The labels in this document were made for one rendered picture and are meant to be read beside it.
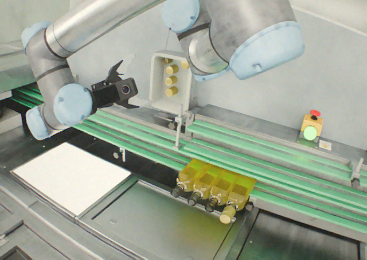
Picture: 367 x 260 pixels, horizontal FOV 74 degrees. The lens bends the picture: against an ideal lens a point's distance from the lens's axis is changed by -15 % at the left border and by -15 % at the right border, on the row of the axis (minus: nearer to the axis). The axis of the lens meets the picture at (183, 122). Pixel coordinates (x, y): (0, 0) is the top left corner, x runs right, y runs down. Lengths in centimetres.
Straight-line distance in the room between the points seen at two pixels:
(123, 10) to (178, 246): 69
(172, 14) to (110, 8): 36
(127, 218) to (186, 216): 20
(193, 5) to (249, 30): 42
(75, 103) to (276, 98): 73
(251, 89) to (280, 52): 70
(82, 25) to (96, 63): 95
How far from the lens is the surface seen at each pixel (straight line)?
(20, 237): 103
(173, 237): 92
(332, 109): 105
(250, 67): 38
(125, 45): 130
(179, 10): 79
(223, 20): 39
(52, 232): 99
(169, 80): 112
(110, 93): 70
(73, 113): 54
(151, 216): 98
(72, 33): 51
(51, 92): 56
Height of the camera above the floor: 175
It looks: 55 degrees down
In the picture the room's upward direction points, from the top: 127 degrees counter-clockwise
